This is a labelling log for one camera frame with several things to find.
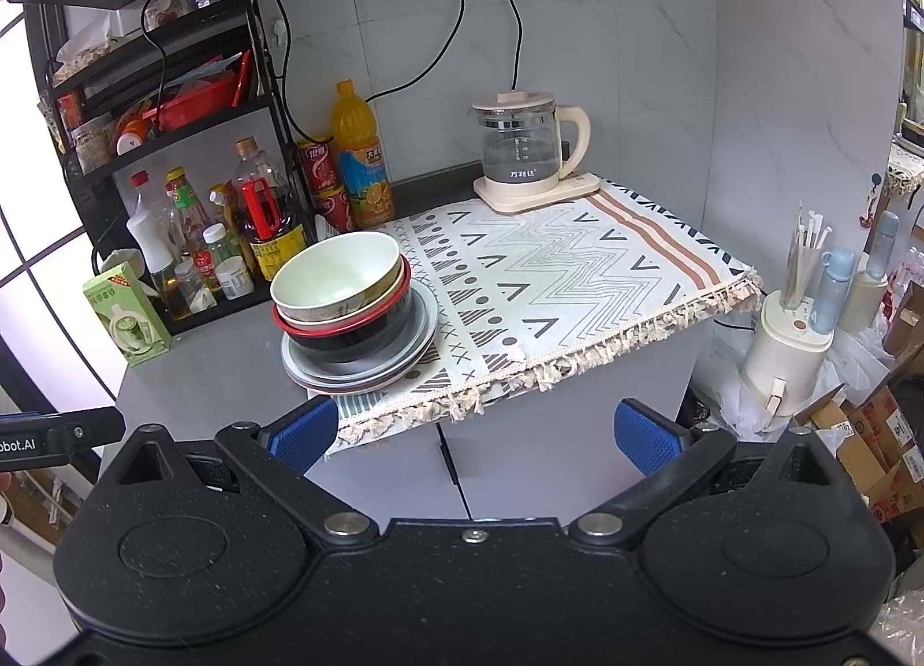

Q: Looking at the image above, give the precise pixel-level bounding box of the black storage rack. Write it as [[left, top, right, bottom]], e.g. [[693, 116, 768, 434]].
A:
[[39, 0, 320, 336]]

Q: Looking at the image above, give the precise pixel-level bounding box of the glass electric kettle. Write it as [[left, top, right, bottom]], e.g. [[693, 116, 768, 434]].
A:
[[472, 90, 593, 188]]

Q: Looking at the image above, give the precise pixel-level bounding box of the cream chopstick holder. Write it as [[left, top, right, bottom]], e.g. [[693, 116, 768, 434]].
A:
[[742, 291, 839, 422]]

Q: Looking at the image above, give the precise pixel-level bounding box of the tall sauce bottle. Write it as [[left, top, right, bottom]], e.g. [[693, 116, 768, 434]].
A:
[[165, 166, 207, 255]]

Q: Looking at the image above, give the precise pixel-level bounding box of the orange juice bottle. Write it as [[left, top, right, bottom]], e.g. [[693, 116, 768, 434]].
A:
[[332, 80, 397, 230]]

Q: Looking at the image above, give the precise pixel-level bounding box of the white lidded plastic bottle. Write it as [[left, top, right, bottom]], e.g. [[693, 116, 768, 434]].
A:
[[215, 256, 256, 301]]

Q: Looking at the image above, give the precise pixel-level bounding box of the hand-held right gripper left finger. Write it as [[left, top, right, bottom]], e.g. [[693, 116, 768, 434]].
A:
[[99, 396, 380, 541]]

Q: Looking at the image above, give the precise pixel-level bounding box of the bundle of white chopsticks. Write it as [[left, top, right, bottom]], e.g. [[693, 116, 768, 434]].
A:
[[787, 200, 836, 310]]

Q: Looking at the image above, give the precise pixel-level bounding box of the white deep plate blue print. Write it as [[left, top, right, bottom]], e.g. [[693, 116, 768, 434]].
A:
[[284, 285, 436, 384]]

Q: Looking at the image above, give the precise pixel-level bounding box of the small glass jar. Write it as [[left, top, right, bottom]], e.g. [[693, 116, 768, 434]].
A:
[[174, 260, 218, 312]]

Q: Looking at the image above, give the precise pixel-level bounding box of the white-capped oil bottle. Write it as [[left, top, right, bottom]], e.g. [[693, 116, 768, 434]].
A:
[[126, 211, 178, 321]]

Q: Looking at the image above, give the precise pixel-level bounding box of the white paper towel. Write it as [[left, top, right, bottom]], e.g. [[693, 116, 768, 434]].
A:
[[94, 247, 146, 278]]

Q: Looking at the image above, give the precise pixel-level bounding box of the black power cable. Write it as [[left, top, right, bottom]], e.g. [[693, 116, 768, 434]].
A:
[[494, 0, 523, 94], [361, 0, 467, 104]]

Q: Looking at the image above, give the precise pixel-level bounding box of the blue thermos bottle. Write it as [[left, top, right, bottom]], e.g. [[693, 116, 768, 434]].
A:
[[814, 247, 857, 336]]

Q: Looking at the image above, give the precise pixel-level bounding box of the green carton box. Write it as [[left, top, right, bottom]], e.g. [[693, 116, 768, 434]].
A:
[[81, 260, 174, 367]]

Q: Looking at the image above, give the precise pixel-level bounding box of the patterned fringed table mat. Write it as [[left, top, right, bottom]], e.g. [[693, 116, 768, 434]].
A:
[[325, 178, 764, 459]]

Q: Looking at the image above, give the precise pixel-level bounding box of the cardboard box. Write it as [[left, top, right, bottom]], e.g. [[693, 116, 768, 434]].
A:
[[801, 377, 924, 524]]

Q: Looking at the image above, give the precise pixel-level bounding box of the red and black bowl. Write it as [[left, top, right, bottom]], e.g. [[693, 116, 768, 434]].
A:
[[273, 269, 414, 367]]

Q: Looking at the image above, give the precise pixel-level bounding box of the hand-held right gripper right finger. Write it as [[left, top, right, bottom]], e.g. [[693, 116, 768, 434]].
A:
[[567, 397, 859, 550]]

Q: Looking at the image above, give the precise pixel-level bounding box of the red plastic basket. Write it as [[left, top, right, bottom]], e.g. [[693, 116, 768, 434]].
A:
[[155, 70, 243, 133]]

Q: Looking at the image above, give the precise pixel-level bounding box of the cream bottle grey cap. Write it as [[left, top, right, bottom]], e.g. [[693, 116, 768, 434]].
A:
[[837, 211, 900, 336]]

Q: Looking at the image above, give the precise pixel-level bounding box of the large soy sauce bottle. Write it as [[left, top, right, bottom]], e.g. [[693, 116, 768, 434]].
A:
[[232, 137, 308, 282]]

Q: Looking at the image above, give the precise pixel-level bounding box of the clear bottle red cap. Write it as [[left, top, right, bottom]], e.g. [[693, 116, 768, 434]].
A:
[[128, 170, 170, 234]]

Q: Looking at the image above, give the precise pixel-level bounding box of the slim brown bottle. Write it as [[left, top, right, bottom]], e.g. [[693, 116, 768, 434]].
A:
[[208, 184, 236, 228]]

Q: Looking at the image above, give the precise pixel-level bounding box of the small bottle red label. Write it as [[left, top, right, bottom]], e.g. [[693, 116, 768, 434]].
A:
[[200, 223, 240, 277]]

